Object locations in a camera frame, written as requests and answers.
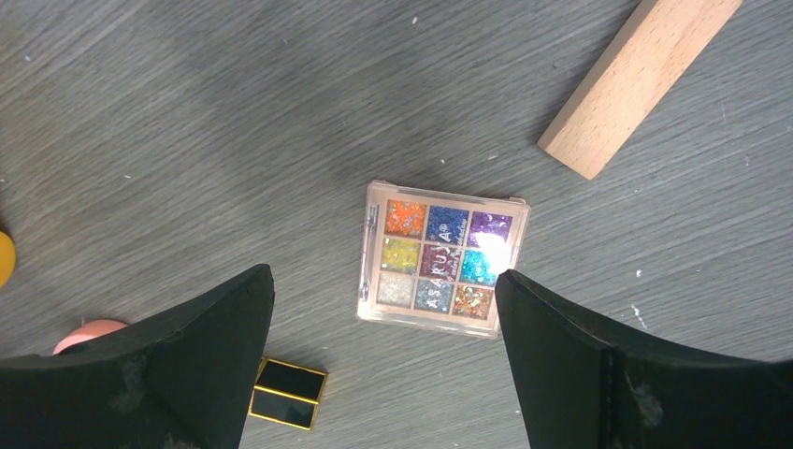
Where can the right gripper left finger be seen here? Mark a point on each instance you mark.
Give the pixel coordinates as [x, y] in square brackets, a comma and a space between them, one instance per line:
[182, 378]

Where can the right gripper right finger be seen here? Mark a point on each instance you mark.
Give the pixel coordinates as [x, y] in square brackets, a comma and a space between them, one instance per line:
[584, 380]

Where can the gold black lipstick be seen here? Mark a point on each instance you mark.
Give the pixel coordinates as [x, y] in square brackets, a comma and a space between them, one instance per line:
[286, 393]

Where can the small pink round puff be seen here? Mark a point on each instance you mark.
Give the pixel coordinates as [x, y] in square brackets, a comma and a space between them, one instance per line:
[88, 331]

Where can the eyeshadow palette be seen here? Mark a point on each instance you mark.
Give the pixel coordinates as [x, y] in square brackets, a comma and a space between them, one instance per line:
[431, 259]

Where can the yellow toy block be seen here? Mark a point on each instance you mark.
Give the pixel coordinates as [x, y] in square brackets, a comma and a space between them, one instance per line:
[8, 257]

